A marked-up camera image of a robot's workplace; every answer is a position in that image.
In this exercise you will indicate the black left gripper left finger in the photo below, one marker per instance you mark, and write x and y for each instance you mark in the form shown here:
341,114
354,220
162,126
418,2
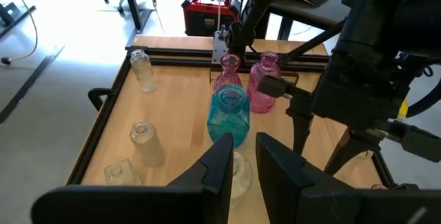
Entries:
193,203

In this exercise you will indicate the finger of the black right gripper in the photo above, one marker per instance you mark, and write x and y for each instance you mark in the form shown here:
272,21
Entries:
361,139
299,127

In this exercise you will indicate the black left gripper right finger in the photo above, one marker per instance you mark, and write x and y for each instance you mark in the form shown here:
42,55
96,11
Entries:
310,203

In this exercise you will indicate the pink ribbed glass vase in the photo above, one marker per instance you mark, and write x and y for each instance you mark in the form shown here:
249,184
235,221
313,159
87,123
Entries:
263,69

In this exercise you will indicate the clear crosshatched glass bottle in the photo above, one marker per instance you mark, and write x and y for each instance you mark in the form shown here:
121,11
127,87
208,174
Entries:
148,148

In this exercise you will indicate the teal square glass vase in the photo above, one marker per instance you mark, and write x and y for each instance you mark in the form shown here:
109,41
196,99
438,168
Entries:
229,120

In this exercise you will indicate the pink fluted glass vase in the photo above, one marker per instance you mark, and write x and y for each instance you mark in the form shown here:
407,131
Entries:
227,76

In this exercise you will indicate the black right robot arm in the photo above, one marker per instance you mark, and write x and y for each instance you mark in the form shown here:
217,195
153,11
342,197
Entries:
379,10

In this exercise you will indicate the clear round glass vase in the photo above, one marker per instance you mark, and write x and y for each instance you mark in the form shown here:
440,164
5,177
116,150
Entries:
241,179

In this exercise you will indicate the clear square glass vase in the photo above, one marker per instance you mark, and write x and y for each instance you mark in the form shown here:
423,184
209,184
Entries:
122,174

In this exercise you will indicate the dark grey desk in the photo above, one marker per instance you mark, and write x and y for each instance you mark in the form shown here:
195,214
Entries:
303,13

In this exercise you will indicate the clear ribbed glass bottle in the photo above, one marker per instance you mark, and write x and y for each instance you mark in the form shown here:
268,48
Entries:
144,76

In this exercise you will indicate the red black power station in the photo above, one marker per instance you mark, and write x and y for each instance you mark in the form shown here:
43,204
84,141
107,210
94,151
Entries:
206,20

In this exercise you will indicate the black desk foot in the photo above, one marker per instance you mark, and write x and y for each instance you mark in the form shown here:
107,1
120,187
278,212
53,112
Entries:
17,19

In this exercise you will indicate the silver arm base bracket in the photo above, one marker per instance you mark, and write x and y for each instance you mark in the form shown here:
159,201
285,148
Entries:
220,50

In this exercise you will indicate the black table frame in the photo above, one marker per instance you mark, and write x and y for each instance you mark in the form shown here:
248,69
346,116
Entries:
172,53

